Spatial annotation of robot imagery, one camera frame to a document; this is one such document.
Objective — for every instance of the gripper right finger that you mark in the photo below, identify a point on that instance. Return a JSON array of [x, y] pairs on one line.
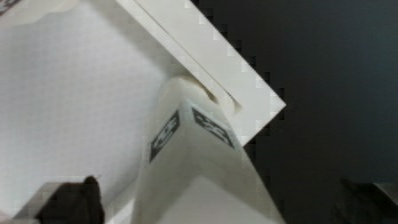
[[367, 203]]

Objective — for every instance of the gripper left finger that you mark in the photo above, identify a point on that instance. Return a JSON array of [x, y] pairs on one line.
[[66, 203]]

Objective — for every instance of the white desk leg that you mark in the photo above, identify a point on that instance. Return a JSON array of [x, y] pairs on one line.
[[200, 186], [24, 11]]

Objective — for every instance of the white desk top tray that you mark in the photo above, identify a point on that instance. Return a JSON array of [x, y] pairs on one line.
[[86, 63]]

